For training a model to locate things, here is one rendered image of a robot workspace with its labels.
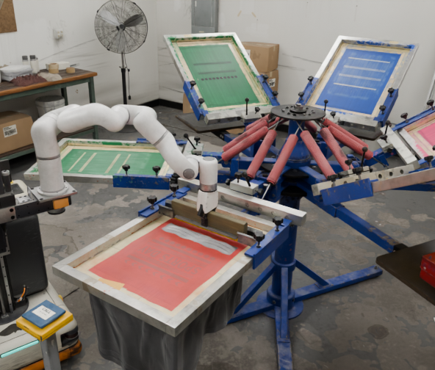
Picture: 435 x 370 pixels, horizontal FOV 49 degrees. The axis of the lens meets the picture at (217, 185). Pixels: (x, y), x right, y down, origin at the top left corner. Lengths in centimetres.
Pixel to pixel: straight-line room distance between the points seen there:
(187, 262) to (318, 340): 136
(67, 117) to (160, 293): 77
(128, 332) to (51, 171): 72
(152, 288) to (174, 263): 18
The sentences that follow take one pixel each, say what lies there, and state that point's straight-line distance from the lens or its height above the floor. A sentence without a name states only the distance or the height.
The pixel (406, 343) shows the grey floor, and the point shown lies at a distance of 320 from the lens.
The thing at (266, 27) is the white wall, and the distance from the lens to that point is 643.
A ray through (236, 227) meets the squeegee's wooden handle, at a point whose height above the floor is 103.
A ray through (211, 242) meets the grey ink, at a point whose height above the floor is 96.
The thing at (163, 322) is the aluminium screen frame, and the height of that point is 99.
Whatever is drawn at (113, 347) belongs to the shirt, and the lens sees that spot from 209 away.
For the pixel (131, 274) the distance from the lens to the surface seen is 185.
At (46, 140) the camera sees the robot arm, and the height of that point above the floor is 138.
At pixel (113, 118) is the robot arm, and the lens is 188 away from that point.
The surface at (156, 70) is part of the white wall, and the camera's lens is 754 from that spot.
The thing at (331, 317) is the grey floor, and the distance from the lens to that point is 324.
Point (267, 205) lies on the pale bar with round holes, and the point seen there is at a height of 104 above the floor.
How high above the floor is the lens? 202
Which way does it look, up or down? 25 degrees down
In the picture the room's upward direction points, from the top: 1 degrees clockwise
